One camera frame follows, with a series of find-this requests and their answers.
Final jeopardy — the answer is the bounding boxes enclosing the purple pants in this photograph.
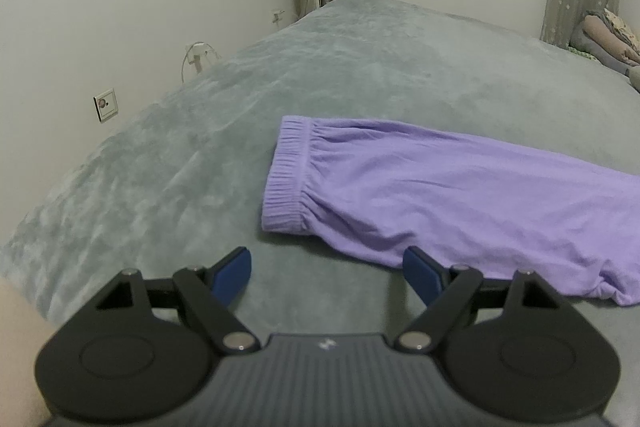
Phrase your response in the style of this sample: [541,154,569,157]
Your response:
[262,116,639,307]

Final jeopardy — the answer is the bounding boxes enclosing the folded beige brown bedding stack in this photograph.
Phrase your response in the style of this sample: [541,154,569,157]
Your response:
[570,9,639,78]

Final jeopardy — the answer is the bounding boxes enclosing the white charger with cable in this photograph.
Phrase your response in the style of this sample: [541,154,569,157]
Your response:
[180,41,221,83]

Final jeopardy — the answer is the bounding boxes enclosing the white wall socket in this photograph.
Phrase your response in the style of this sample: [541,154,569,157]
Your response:
[93,89,118,122]

